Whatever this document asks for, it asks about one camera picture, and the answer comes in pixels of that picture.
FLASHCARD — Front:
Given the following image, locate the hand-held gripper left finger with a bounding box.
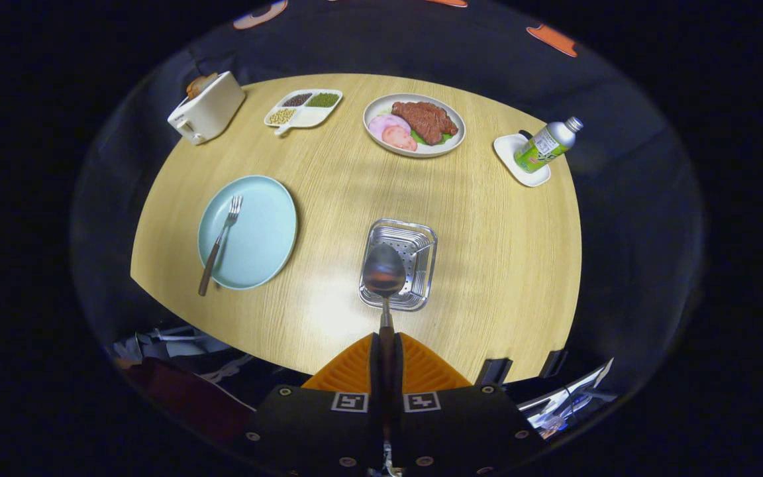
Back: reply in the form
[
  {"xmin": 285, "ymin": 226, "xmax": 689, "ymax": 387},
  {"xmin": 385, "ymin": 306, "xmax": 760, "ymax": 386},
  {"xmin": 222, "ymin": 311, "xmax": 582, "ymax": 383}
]
[{"xmin": 244, "ymin": 333, "xmax": 382, "ymax": 474}]

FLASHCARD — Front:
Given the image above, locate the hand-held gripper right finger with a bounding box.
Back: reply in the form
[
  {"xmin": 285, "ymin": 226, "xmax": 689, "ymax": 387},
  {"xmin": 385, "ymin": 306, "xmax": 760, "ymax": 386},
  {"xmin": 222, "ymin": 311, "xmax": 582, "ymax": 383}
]
[{"xmin": 391, "ymin": 333, "xmax": 544, "ymax": 474}]

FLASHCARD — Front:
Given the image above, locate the wooden handle metal spoon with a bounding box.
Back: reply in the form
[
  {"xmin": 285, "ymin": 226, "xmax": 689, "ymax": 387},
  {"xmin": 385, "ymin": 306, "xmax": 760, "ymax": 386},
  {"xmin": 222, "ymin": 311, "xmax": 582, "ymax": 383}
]
[{"xmin": 363, "ymin": 244, "xmax": 407, "ymax": 411}]

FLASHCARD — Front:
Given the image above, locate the wooden handle metal fork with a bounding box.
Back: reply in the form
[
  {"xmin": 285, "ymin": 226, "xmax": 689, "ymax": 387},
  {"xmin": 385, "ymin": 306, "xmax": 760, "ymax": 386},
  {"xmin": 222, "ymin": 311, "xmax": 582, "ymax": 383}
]
[{"xmin": 198, "ymin": 195, "xmax": 244, "ymax": 297}]

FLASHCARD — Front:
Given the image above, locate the white and blue clutter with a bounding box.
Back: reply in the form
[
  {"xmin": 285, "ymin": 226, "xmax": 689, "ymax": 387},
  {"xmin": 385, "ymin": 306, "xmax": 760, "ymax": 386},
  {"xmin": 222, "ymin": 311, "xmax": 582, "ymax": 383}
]
[{"xmin": 521, "ymin": 358, "xmax": 614, "ymax": 431}]

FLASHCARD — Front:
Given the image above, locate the light blue round plate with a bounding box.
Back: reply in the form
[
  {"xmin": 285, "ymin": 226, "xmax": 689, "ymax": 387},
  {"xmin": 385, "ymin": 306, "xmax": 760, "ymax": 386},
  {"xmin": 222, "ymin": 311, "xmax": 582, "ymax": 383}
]
[{"xmin": 197, "ymin": 175, "xmax": 298, "ymax": 290}]

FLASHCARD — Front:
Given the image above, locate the pile of white clutter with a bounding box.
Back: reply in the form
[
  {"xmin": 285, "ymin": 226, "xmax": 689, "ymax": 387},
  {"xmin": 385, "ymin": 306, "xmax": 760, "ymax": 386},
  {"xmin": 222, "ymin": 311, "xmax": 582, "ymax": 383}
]
[{"xmin": 113, "ymin": 323, "xmax": 253, "ymax": 385}]

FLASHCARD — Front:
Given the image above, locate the pink ham slice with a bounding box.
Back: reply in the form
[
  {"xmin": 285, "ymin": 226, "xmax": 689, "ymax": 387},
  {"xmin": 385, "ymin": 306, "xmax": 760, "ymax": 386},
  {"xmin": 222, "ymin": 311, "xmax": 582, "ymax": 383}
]
[
  {"xmin": 368, "ymin": 114, "xmax": 411, "ymax": 140},
  {"xmin": 381, "ymin": 126, "xmax": 418, "ymax": 152}
]

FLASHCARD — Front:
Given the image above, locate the green lettuce leaf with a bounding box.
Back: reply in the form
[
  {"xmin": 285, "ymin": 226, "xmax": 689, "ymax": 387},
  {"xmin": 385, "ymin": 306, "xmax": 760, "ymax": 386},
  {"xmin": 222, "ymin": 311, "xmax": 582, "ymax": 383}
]
[{"xmin": 411, "ymin": 129, "xmax": 455, "ymax": 146}]

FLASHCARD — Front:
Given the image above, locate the white square coaster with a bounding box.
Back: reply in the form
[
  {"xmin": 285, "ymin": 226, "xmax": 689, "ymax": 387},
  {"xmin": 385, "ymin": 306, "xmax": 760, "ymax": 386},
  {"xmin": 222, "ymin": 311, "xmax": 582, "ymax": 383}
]
[{"xmin": 493, "ymin": 132, "xmax": 552, "ymax": 187}]

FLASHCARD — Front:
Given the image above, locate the brown cooked meat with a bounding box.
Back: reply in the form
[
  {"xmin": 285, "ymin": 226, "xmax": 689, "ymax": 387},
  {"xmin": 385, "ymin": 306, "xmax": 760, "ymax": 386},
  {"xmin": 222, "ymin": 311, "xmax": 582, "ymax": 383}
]
[{"xmin": 391, "ymin": 101, "xmax": 459, "ymax": 146}]

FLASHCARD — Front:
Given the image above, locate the white divided snack tray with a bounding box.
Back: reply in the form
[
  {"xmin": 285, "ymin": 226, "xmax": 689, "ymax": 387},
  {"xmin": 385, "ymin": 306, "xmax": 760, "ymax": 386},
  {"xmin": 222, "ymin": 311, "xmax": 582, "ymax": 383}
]
[{"xmin": 264, "ymin": 89, "xmax": 344, "ymax": 136}]

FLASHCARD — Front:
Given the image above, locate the white oval plate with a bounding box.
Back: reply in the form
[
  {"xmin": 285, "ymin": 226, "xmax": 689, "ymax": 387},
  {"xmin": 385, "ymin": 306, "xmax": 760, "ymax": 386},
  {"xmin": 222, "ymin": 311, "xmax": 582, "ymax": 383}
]
[{"xmin": 363, "ymin": 93, "xmax": 466, "ymax": 158}]

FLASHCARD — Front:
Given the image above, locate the green label metal bottle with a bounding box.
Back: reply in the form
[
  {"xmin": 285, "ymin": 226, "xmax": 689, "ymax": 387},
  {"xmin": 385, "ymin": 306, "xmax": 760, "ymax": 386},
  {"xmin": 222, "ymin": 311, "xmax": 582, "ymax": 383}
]
[{"xmin": 514, "ymin": 117, "xmax": 584, "ymax": 174}]

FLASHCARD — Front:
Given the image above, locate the white toaster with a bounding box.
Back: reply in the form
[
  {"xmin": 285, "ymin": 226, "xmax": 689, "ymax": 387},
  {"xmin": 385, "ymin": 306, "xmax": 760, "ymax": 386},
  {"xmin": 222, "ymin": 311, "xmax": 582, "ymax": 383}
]
[{"xmin": 168, "ymin": 71, "xmax": 247, "ymax": 146}]

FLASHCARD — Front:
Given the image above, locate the metal wire basket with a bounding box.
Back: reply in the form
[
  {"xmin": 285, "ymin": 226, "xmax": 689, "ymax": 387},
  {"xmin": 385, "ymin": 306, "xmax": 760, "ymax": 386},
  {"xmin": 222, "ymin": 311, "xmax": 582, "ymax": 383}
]
[{"xmin": 359, "ymin": 219, "xmax": 438, "ymax": 312}]

